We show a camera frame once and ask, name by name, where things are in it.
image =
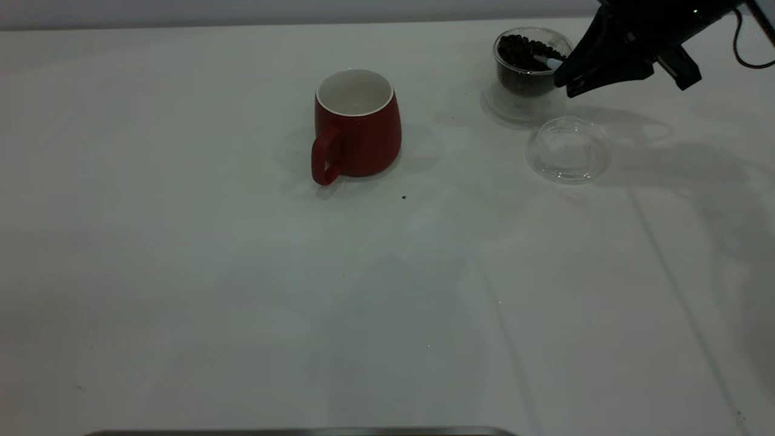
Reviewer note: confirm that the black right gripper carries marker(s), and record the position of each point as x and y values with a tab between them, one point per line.
654	24

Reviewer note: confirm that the red ceramic mug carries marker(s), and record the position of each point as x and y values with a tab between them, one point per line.
363	142

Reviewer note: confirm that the dark coffee beans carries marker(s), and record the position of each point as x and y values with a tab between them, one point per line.
521	79

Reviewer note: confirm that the glass bowl of coffee beans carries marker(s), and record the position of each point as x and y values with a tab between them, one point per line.
521	106

